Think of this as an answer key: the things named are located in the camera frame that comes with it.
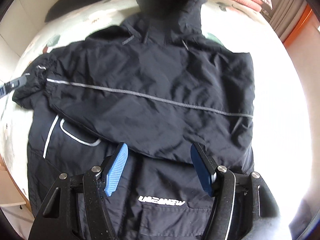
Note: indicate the black hooded jacket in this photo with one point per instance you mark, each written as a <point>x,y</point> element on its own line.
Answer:
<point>157,84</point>

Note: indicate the wooden bed frame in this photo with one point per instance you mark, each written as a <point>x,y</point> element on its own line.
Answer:
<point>9,192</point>

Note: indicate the floral quilted bedspread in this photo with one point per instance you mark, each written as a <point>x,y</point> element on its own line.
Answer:
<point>281,131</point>

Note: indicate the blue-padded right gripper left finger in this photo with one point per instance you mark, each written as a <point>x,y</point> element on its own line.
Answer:
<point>58,216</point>

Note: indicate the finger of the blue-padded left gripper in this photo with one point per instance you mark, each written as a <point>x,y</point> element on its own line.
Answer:
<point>8,87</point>

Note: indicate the orange curtain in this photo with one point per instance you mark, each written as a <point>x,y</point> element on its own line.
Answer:
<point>303,21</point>

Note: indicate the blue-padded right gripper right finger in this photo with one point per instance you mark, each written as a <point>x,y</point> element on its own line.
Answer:
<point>244,207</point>

